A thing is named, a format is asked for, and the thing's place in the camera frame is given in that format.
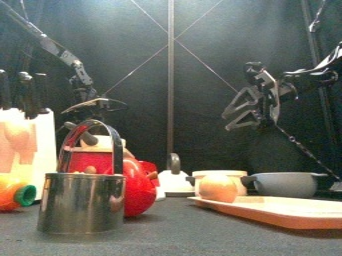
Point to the red pot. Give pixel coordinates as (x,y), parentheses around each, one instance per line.
(139,190)

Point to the black perforated diagonal strut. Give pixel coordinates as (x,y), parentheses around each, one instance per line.
(308,151)

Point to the tan toy egg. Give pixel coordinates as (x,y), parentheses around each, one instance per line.
(218,188)

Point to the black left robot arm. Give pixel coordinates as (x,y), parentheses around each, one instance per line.
(62,53)

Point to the wooden tray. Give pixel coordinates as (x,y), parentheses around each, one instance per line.
(285,210)

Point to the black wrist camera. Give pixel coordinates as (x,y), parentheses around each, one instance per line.
(254,71)

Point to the grey vertical frame pole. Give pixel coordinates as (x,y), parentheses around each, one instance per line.
(170,83)

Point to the white knife block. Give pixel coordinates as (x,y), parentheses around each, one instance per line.
(42,150)

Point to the black frame post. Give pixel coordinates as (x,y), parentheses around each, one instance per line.
(321,110)

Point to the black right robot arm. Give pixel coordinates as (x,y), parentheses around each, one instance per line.
(314,75)

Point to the orange and green toy carrot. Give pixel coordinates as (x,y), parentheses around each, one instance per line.
(14,196)

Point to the grey toy pot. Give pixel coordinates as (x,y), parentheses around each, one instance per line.
(285,185)

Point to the cream toy pot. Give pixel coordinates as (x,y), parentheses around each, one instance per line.
(222,173)

